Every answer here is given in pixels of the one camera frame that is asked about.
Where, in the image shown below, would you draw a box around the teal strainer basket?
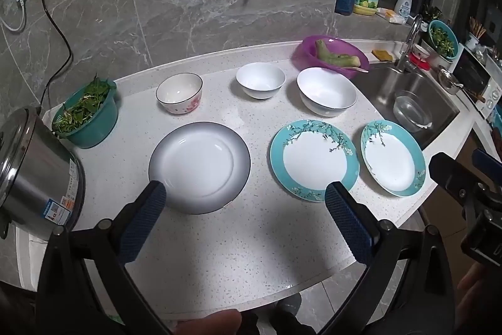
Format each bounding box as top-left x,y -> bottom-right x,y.
428,20 -> 459,59

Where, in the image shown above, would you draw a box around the blue utensil cup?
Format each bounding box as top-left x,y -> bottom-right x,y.
334,0 -> 357,16

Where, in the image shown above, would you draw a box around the white microwave oven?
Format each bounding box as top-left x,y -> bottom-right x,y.
452,45 -> 502,121

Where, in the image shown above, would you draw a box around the person's left hand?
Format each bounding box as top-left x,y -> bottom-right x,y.
173,309 -> 242,335

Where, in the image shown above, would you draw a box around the chopped green vegetables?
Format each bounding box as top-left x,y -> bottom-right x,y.
431,27 -> 456,56

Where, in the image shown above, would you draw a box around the white and yellow packet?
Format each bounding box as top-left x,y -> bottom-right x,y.
376,7 -> 409,24

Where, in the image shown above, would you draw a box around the green plastic colander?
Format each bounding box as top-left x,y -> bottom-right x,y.
52,79 -> 120,149

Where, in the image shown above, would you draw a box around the chopstick holder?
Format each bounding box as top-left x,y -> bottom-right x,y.
465,16 -> 488,52

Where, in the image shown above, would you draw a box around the grey rimmed white plate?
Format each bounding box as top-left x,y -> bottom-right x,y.
148,122 -> 252,215

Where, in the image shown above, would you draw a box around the leafy greens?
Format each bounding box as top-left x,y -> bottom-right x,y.
53,74 -> 116,135

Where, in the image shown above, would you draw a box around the peeled green vegetable stem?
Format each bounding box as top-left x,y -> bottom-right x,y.
316,39 -> 361,69

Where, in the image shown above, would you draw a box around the stainless steel rice cooker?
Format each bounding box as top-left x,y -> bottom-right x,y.
0,106 -> 86,241

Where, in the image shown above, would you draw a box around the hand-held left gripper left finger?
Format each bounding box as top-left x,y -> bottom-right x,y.
35,181 -> 173,335

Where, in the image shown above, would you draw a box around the clear glass bowl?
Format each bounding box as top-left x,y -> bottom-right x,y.
393,95 -> 434,134

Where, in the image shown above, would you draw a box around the pink floral bowl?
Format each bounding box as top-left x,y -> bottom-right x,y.
156,73 -> 203,115

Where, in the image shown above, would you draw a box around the small teal floral plate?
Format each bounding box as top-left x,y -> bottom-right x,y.
361,120 -> 426,197

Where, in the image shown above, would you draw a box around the purple plastic basin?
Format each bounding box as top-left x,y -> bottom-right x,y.
291,35 -> 370,80

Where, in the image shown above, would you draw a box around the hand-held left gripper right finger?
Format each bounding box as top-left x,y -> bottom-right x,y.
318,182 -> 457,335

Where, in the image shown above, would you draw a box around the chrome faucet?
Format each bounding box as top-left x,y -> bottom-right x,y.
394,14 -> 425,73

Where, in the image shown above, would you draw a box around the small white bowl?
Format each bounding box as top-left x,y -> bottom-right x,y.
236,62 -> 286,100

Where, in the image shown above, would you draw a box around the large teal floral plate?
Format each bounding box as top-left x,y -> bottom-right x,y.
270,120 -> 360,202

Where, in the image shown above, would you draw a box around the black shoe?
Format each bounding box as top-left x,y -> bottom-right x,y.
274,292 -> 303,335

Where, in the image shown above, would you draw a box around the stainless steel sink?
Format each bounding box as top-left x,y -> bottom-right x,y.
352,62 -> 460,149

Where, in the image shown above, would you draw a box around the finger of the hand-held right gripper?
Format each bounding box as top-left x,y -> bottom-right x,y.
429,152 -> 477,218
472,149 -> 502,182

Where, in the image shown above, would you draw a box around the large white bowl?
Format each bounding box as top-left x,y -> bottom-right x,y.
296,67 -> 357,118

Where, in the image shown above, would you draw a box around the person's right hand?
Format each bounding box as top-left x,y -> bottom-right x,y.
457,263 -> 502,304

